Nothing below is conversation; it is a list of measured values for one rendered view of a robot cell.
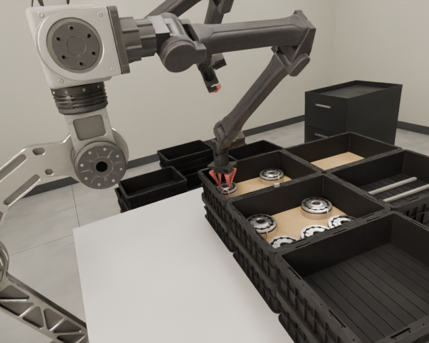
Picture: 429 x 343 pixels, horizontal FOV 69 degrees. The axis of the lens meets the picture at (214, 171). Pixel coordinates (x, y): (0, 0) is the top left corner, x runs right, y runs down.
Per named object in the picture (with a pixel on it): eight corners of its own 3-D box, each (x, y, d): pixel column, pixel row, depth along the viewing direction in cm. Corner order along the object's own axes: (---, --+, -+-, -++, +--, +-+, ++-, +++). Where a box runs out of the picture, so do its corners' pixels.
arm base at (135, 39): (114, 72, 68) (100, 10, 63) (150, 66, 71) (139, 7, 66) (122, 74, 61) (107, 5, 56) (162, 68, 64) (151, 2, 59)
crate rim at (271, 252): (272, 260, 79) (272, 253, 78) (225, 207, 105) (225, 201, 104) (392, 216, 90) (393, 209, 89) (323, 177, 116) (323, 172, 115)
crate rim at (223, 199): (225, 207, 105) (225, 201, 104) (197, 175, 131) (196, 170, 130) (323, 177, 116) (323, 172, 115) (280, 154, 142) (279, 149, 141)
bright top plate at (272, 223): (251, 235, 97) (251, 234, 97) (241, 219, 106) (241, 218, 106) (281, 228, 99) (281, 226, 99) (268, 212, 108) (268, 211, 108)
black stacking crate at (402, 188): (389, 242, 94) (393, 210, 90) (323, 200, 120) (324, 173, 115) (477, 206, 106) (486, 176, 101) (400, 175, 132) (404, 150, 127)
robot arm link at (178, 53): (310, 2, 83) (331, 26, 79) (288, 44, 94) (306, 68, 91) (148, 13, 66) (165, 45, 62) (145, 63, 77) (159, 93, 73)
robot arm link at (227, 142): (215, 122, 114) (225, 140, 111) (242, 115, 118) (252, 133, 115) (209, 140, 124) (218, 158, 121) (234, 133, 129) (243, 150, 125)
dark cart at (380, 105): (338, 206, 261) (345, 99, 224) (302, 186, 299) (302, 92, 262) (389, 184, 284) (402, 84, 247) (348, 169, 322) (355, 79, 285)
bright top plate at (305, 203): (314, 216, 103) (314, 214, 103) (295, 203, 112) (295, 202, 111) (338, 207, 106) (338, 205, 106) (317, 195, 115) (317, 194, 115)
